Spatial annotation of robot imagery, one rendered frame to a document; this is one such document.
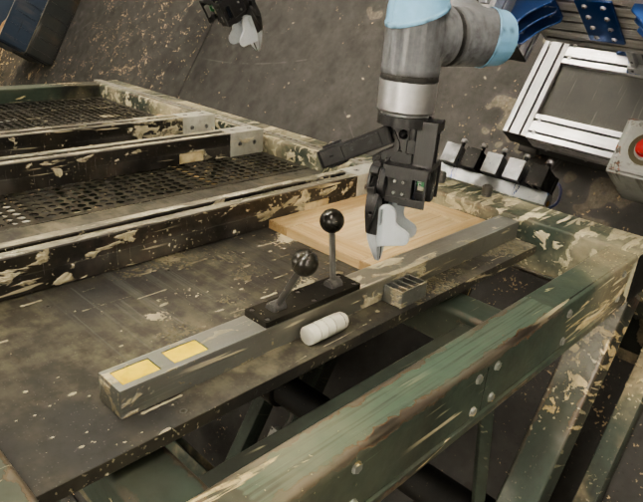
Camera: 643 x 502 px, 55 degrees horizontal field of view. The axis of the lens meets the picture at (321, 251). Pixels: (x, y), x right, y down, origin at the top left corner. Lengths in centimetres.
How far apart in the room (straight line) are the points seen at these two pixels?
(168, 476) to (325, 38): 278
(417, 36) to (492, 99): 188
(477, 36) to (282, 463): 56
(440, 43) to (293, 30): 272
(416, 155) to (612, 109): 148
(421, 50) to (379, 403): 42
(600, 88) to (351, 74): 125
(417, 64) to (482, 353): 38
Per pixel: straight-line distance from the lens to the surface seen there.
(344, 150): 84
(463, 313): 113
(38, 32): 533
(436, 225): 137
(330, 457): 65
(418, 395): 74
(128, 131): 192
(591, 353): 143
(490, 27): 86
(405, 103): 79
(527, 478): 145
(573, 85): 232
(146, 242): 114
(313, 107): 313
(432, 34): 79
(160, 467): 76
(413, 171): 81
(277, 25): 360
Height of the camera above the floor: 218
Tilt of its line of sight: 52 degrees down
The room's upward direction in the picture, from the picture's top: 65 degrees counter-clockwise
